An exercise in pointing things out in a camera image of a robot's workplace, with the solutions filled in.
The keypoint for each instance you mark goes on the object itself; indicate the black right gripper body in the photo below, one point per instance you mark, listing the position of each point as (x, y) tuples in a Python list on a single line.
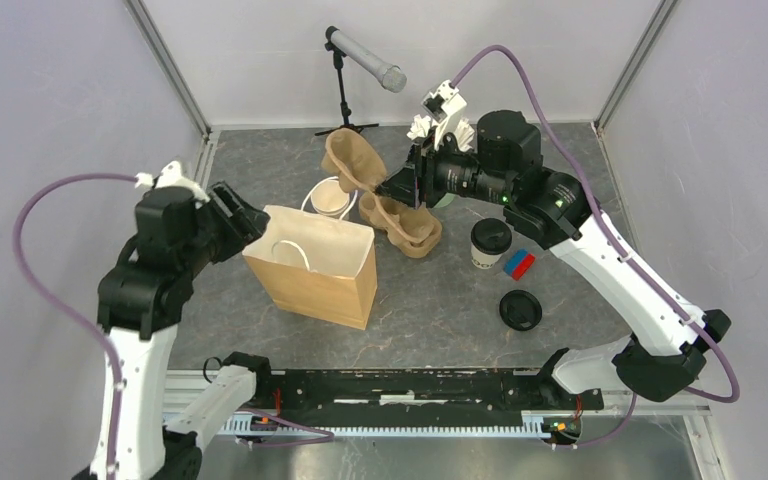
[(443, 170)]

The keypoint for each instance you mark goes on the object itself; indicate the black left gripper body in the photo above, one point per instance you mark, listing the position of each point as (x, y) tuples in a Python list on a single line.
[(224, 232)]

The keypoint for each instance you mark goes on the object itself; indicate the brown pulp carrier top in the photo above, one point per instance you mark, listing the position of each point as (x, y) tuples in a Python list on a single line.
[(350, 157)]

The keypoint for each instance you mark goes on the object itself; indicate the white paper cup printed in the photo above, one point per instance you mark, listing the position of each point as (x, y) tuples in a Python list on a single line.
[(329, 199)]

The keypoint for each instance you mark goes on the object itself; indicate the brown paper bag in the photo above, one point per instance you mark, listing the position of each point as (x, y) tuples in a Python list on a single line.
[(316, 266)]

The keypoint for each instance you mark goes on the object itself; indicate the black plastic cup lid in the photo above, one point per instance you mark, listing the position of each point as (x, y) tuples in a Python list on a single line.
[(491, 236)]

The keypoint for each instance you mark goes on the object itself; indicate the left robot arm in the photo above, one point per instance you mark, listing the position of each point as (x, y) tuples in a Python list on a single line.
[(140, 305)]

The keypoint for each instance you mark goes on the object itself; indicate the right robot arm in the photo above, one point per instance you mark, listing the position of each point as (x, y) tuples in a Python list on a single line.
[(664, 353)]

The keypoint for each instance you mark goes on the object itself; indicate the brown pulp cup carrier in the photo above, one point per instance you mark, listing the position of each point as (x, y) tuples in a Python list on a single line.
[(415, 232)]

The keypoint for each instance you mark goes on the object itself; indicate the grey microphone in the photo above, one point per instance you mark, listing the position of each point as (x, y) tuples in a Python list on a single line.
[(388, 75)]

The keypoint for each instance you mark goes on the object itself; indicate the blue toy brick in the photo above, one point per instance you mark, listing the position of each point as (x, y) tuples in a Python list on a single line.
[(514, 262)]

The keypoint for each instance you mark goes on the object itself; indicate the red toy brick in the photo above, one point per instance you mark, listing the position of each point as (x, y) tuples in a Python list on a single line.
[(522, 267)]

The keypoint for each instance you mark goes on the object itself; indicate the black microphone stand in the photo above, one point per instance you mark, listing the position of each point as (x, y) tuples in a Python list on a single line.
[(345, 111)]

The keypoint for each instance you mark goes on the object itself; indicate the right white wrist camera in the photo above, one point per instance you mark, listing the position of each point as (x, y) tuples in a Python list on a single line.
[(446, 106)]

